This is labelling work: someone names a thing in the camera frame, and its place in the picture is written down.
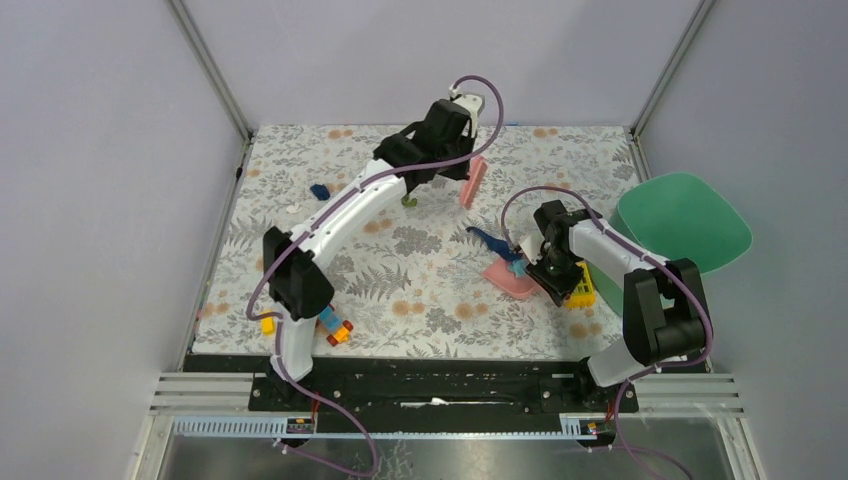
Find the floral tablecloth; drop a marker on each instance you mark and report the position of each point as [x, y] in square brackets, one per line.
[410, 281]

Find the yellow toy brick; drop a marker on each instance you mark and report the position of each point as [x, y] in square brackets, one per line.
[268, 324]

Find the green waste bin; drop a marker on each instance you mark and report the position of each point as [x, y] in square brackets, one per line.
[679, 215]

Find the yellow grid toy block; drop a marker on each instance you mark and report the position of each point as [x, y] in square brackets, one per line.
[584, 295]

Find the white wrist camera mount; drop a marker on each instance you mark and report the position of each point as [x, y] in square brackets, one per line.
[531, 247]
[474, 103]

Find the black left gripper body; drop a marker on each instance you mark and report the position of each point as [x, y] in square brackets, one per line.
[464, 147]

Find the pink plastic dustpan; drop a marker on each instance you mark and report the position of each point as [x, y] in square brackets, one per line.
[519, 288]

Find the pink hand brush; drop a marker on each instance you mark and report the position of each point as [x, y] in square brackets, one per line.
[469, 190]

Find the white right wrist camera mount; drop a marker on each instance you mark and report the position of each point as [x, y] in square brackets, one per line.
[531, 247]

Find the toy car with yellow block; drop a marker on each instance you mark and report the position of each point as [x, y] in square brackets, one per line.
[338, 330]

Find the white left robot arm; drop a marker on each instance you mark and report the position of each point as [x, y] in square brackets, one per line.
[296, 260]

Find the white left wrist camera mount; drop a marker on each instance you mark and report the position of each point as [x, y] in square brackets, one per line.
[474, 103]

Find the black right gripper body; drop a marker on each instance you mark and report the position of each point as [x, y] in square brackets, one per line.
[556, 272]

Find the black table edge rail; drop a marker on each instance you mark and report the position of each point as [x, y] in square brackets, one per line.
[423, 396]

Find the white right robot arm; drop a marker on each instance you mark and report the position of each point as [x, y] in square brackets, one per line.
[664, 312]

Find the green paper scrap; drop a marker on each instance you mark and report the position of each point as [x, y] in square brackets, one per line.
[409, 202]

